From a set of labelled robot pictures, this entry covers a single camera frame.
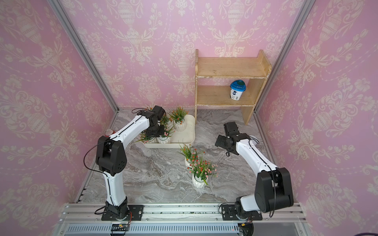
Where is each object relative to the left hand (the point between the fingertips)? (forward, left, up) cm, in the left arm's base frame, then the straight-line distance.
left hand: (160, 135), depth 93 cm
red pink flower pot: (-13, -20, 0) cm, 24 cm away
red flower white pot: (+12, -3, +1) cm, 12 cm away
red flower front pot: (-25, -25, +5) cm, 36 cm away
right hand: (-6, -41, +1) cm, 41 cm away
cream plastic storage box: (+6, -11, -13) cm, 18 cm away
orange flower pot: (+13, -11, +4) cm, 18 cm away
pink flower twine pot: (-2, +8, 0) cm, 8 cm away
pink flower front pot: (-2, -4, 0) cm, 4 cm away
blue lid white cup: (+23, -48, +22) cm, 58 cm away
